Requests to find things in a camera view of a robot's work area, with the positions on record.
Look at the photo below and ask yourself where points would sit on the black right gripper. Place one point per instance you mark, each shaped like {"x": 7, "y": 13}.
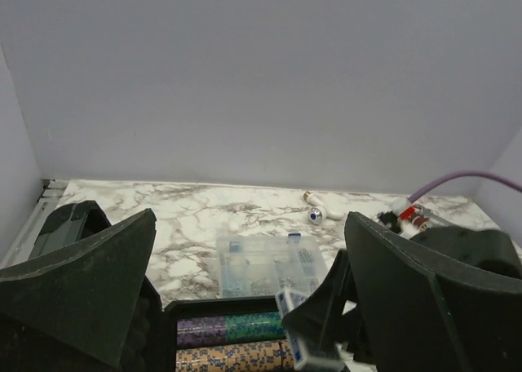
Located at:
{"x": 491, "y": 250}

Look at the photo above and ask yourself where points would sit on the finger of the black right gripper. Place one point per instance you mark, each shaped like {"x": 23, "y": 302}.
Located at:
{"x": 321, "y": 319}

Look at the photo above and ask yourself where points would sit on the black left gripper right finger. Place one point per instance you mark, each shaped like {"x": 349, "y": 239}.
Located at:
{"x": 425, "y": 311}

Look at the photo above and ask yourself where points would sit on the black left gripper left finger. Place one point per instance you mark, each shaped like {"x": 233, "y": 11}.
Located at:
{"x": 79, "y": 308}

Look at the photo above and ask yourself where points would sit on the blue playing card deck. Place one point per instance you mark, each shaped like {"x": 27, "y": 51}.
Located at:
{"x": 295, "y": 335}

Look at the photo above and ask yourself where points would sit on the black poker set case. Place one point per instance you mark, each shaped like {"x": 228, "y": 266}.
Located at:
{"x": 151, "y": 313}

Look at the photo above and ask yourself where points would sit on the orange poker chip row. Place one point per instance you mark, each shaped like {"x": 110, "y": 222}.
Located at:
{"x": 256, "y": 356}

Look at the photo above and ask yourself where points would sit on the clear plastic organizer box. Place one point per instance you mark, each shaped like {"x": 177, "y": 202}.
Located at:
{"x": 262, "y": 265}

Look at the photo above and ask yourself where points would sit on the green poker chip row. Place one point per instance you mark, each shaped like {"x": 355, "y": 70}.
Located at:
{"x": 211, "y": 331}

